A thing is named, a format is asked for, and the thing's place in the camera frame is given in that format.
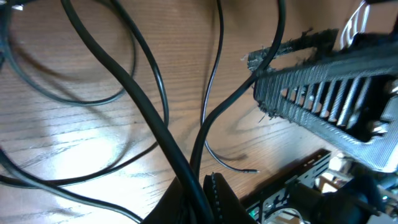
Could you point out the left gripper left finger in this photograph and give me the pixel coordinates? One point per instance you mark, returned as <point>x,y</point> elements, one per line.
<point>172,208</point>

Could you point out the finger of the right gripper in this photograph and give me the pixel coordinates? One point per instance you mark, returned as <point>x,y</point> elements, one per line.
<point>322,42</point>
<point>344,99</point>

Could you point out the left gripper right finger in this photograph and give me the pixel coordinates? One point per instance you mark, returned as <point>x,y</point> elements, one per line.
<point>224,203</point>

